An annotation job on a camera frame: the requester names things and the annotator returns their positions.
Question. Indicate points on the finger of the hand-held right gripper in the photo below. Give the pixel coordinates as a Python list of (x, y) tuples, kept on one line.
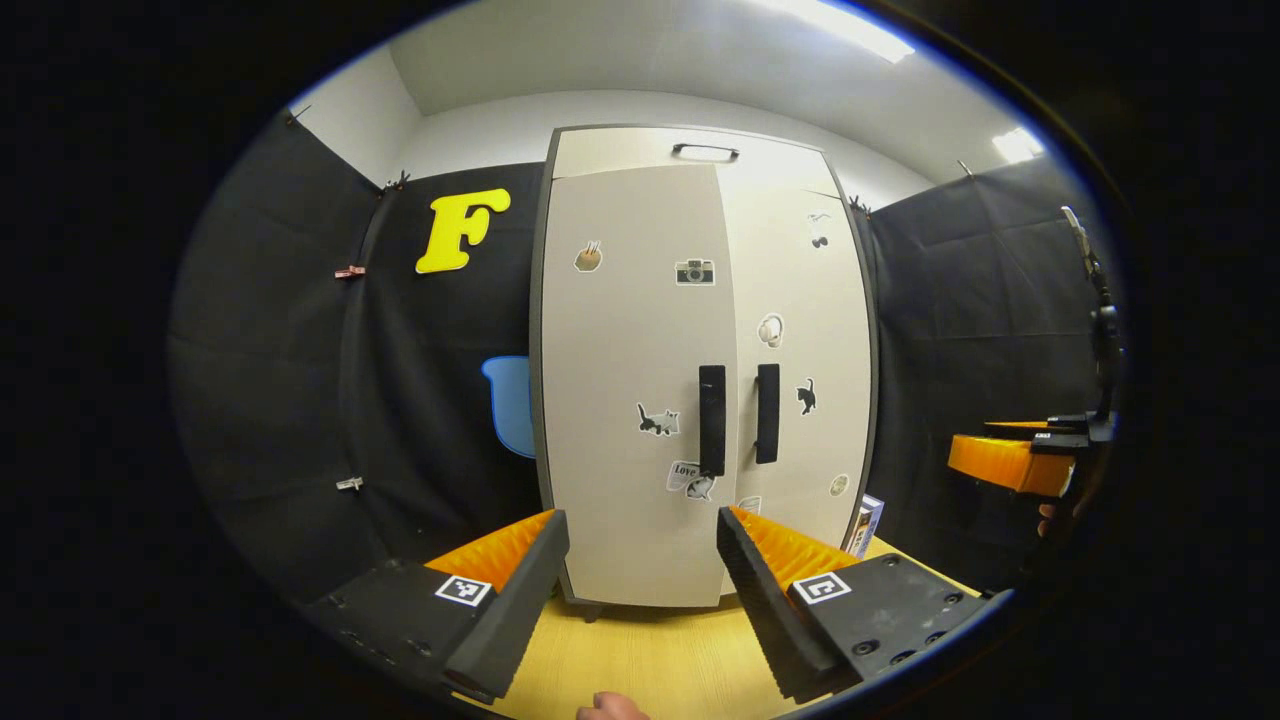
[(1020, 425), (1010, 465)]

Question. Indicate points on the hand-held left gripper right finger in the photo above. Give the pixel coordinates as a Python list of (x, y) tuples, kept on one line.
[(770, 615)]

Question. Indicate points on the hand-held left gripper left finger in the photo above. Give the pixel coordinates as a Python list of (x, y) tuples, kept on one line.
[(520, 610)]

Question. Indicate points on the white shoe cabinet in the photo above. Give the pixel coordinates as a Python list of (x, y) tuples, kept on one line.
[(640, 520)]

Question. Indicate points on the white cabinet door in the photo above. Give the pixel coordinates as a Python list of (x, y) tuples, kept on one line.
[(620, 350), (810, 300)]

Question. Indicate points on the white cabinet drawer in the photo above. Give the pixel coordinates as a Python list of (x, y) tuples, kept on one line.
[(600, 155)]

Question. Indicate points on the upright books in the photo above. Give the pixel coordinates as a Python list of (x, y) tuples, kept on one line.
[(868, 525)]

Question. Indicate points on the small ceiling light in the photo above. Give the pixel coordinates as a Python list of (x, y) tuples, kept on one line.
[(1018, 145)]

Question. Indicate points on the pink cloth clip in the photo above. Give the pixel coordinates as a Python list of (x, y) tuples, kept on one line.
[(350, 272)]

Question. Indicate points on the long ceiling light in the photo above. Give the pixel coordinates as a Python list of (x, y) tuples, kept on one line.
[(850, 25)]

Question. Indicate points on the dark cloth clip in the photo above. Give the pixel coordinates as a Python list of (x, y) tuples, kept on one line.
[(397, 182)]

